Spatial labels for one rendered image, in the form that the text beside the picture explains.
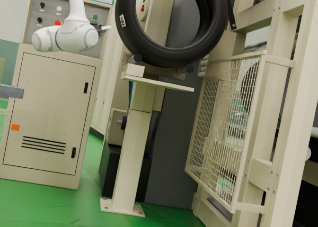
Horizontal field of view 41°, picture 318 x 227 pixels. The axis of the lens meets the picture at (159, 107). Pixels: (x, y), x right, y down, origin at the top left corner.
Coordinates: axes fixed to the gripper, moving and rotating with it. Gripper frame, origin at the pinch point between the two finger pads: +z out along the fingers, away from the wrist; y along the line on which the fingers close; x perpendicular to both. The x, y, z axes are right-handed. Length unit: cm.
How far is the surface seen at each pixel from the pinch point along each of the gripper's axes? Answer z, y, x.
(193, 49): 36.0, 23.1, 21.0
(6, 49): 464, -126, -774
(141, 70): 16.3, 24.8, -0.2
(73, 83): 36, 19, -78
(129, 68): 12.2, 22.2, -4.0
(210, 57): 70, 31, 8
